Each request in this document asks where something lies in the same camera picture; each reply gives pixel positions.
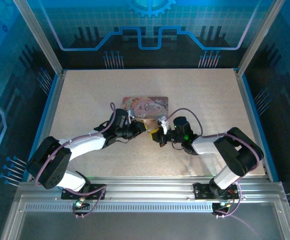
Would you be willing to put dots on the pink illustrated tin box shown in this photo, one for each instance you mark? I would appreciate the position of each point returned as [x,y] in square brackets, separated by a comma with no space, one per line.
[144,106]

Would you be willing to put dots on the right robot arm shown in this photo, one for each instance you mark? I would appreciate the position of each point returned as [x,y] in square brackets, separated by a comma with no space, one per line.
[204,146]

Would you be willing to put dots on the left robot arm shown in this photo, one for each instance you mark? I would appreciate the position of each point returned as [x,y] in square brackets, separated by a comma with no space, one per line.
[85,142]

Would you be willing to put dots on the grey metal panel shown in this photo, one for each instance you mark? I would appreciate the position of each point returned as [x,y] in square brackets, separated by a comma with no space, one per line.
[147,225]

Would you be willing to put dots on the aluminium slotted base rail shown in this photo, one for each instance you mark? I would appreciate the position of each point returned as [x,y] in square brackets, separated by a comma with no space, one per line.
[147,190]

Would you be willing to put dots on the aluminium side rail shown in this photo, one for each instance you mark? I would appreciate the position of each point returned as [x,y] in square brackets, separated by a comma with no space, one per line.
[245,107]
[52,107]

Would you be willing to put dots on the aluminium frame post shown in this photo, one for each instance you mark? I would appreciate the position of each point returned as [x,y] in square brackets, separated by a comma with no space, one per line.
[38,37]
[257,37]

